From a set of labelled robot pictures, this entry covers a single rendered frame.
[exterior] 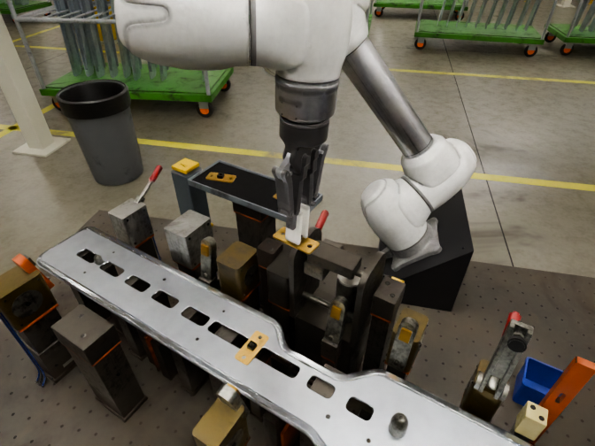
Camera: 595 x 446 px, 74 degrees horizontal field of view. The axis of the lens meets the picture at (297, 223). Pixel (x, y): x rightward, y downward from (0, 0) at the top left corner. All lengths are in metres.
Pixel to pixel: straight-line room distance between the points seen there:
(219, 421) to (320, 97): 0.58
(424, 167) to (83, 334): 1.01
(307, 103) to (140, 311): 0.70
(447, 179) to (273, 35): 0.90
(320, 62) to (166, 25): 0.19
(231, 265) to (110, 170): 2.59
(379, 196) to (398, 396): 0.62
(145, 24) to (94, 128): 2.82
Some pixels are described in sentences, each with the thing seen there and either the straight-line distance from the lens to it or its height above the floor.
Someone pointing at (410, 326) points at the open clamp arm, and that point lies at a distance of 0.86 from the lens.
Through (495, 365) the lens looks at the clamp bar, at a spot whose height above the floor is 1.12.
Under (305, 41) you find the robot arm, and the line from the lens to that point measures 0.52.
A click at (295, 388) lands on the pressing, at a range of 0.87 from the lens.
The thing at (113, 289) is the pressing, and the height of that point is 1.00.
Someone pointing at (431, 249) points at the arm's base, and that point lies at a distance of 1.35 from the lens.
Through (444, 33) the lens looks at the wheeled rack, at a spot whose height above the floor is 0.28.
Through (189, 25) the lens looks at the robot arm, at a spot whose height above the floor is 1.67.
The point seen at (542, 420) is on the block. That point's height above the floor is 1.07.
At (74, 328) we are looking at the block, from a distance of 1.05.
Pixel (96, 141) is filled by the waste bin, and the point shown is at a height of 0.42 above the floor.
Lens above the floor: 1.77
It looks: 38 degrees down
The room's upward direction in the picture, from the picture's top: straight up
